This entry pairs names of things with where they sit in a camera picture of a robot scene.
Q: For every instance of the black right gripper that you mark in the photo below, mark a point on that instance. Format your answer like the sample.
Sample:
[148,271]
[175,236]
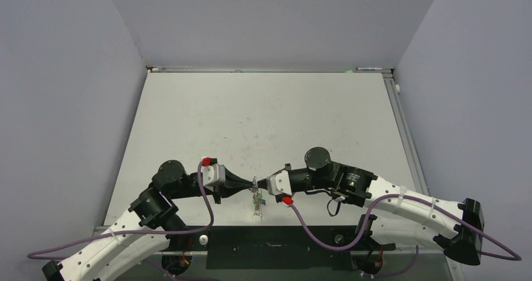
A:
[263,182]

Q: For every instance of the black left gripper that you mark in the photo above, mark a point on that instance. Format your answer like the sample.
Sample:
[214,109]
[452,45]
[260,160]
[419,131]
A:
[233,184]

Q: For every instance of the metal carabiner keyring with keys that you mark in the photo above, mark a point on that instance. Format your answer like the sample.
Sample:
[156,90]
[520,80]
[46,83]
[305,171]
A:
[258,200]

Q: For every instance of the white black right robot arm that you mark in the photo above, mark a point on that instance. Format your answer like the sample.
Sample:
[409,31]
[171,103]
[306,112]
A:
[450,226]

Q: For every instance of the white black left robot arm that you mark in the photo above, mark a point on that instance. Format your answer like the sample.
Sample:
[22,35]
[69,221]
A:
[150,223]

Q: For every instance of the red white marker pen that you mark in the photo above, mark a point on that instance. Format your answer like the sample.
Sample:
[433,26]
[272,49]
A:
[368,69]

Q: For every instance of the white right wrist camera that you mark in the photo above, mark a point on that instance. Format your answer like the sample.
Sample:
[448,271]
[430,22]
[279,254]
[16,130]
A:
[279,184]

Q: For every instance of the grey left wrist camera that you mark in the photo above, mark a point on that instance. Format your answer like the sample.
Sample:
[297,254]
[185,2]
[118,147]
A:
[213,174]

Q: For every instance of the aluminium right table rail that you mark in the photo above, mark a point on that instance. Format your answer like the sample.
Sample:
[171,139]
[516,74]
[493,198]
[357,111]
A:
[413,160]

